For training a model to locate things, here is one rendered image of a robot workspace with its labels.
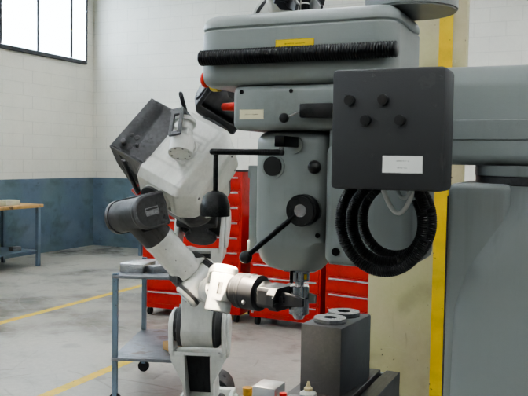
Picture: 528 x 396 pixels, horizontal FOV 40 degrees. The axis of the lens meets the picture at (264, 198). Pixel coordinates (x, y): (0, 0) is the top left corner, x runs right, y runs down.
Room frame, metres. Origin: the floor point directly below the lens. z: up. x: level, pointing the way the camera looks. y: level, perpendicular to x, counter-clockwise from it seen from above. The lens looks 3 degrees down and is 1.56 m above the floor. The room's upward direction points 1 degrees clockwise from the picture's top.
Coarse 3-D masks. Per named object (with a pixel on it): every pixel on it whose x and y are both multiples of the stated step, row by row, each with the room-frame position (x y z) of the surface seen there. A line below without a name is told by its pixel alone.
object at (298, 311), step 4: (292, 292) 1.71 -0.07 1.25; (296, 292) 1.71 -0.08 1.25; (300, 292) 1.70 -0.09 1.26; (304, 292) 1.71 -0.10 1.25; (308, 292) 1.72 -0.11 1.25; (300, 296) 1.70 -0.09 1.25; (304, 296) 1.71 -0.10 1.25; (308, 296) 1.72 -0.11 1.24; (308, 300) 1.72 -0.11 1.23; (308, 304) 1.72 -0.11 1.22; (292, 308) 1.71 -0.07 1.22; (296, 308) 1.71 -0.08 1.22; (300, 308) 1.70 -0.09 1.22; (304, 308) 1.71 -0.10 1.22; (308, 308) 1.72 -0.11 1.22; (292, 312) 1.71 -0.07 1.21; (296, 312) 1.71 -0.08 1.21; (300, 312) 1.70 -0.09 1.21; (304, 312) 1.71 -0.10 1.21; (308, 312) 1.72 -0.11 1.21
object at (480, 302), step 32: (480, 192) 1.40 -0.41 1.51; (512, 192) 1.38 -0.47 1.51; (448, 224) 1.43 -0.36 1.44; (480, 224) 1.40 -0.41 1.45; (512, 224) 1.36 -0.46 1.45; (448, 256) 1.42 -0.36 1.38; (480, 256) 1.39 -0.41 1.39; (512, 256) 1.35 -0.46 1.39; (448, 288) 1.42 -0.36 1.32; (480, 288) 1.38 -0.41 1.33; (512, 288) 1.35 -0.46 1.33; (448, 320) 1.42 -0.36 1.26; (480, 320) 1.38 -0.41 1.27; (512, 320) 1.35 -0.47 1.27; (448, 352) 1.42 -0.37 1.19; (480, 352) 1.37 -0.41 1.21; (512, 352) 1.35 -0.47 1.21; (448, 384) 1.42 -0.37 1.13; (480, 384) 1.37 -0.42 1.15; (512, 384) 1.35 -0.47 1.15
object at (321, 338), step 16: (320, 320) 1.98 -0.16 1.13; (336, 320) 1.97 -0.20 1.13; (352, 320) 2.04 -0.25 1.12; (368, 320) 2.10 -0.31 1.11; (304, 336) 1.98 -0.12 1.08; (320, 336) 1.96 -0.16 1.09; (336, 336) 1.93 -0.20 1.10; (352, 336) 2.00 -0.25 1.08; (368, 336) 2.11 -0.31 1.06; (304, 352) 1.98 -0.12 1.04; (320, 352) 1.96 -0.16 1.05; (336, 352) 1.93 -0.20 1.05; (352, 352) 2.00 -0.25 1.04; (368, 352) 2.11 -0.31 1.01; (304, 368) 1.98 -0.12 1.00; (320, 368) 1.96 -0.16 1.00; (336, 368) 1.93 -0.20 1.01; (352, 368) 2.00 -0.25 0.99; (368, 368) 2.11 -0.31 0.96; (304, 384) 1.98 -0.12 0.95; (320, 384) 1.96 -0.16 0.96; (336, 384) 1.93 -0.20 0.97; (352, 384) 2.00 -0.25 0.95
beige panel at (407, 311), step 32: (448, 32) 3.29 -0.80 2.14; (448, 64) 3.29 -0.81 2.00; (448, 192) 3.28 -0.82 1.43; (384, 288) 3.40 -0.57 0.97; (416, 288) 3.34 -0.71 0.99; (384, 320) 3.40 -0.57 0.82; (416, 320) 3.33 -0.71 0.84; (384, 352) 3.39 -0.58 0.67; (416, 352) 3.33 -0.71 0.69; (416, 384) 3.33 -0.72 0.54
